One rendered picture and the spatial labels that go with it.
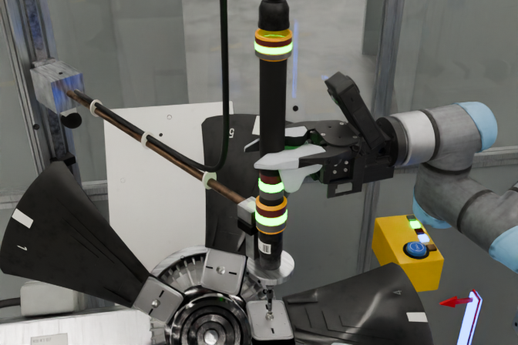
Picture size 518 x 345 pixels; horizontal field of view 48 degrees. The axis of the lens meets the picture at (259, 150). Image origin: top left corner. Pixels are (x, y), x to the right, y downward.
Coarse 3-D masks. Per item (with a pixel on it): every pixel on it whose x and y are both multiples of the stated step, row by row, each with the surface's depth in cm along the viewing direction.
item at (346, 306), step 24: (336, 288) 99; (360, 288) 99; (384, 288) 99; (408, 288) 99; (288, 312) 93; (312, 312) 93; (336, 312) 94; (360, 312) 94; (384, 312) 95; (408, 312) 95; (312, 336) 89; (336, 336) 90; (360, 336) 90; (384, 336) 91; (408, 336) 92
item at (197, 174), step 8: (72, 96) 115; (80, 104) 114; (88, 104) 112; (96, 112) 110; (104, 112) 109; (112, 120) 107; (120, 128) 105; (128, 128) 104; (136, 136) 102; (152, 144) 99; (160, 152) 97; (168, 152) 96; (168, 160) 96; (176, 160) 95; (184, 168) 93; (192, 168) 92; (200, 176) 91; (208, 184) 90; (216, 184) 89; (224, 192) 87; (232, 192) 87; (232, 200) 86; (240, 200) 85
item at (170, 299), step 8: (152, 280) 88; (144, 288) 90; (152, 288) 90; (160, 288) 89; (168, 288) 88; (144, 296) 91; (152, 296) 91; (168, 296) 89; (176, 296) 89; (136, 304) 93; (144, 304) 92; (160, 304) 91; (168, 304) 90; (176, 304) 90; (144, 312) 93; (152, 312) 93; (160, 312) 92; (168, 312) 92; (160, 320) 94; (168, 320) 93
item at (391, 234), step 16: (384, 224) 132; (400, 224) 132; (384, 240) 129; (400, 240) 127; (416, 240) 127; (384, 256) 130; (400, 256) 122; (416, 256) 122; (432, 256) 122; (416, 272) 123; (432, 272) 123; (416, 288) 125; (432, 288) 126
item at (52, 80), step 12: (48, 60) 121; (36, 72) 118; (48, 72) 118; (60, 72) 117; (72, 72) 118; (36, 84) 119; (48, 84) 115; (60, 84) 115; (72, 84) 117; (84, 84) 119; (36, 96) 122; (48, 96) 117; (60, 96) 116; (60, 108) 117; (72, 108) 119
